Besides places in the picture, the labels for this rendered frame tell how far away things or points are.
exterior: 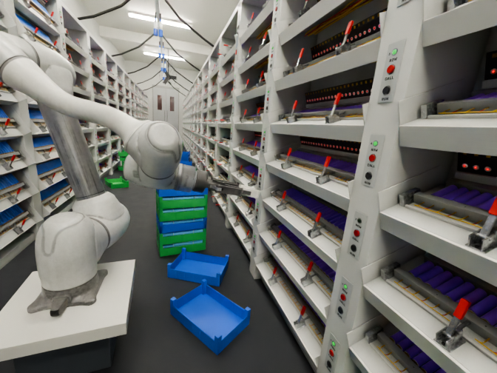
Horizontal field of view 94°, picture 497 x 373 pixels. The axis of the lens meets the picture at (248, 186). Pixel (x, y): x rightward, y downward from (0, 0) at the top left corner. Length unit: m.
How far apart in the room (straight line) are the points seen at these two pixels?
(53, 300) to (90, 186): 0.39
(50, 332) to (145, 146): 0.61
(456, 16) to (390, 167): 0.28
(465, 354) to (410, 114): 0.45
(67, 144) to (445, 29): 1.10
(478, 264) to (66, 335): 0.96
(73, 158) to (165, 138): 0.55
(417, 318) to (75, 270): 0.93
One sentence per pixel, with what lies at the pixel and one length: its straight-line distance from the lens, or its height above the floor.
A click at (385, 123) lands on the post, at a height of 0.87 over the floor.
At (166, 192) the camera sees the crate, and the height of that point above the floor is 0.42.
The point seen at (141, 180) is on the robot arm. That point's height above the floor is 0.66.
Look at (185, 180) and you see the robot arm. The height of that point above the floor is 0.66.
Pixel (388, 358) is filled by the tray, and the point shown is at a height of 0.32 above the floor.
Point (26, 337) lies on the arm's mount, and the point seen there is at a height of 0.24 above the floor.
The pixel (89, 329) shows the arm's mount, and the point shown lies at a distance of 0.91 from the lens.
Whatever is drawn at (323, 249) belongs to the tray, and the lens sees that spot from 0.81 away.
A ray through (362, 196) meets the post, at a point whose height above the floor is 0.70.
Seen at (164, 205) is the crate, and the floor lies 0.35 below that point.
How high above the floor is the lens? 0.84
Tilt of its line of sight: 14 degrees down
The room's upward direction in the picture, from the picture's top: 5 degrees clockwise
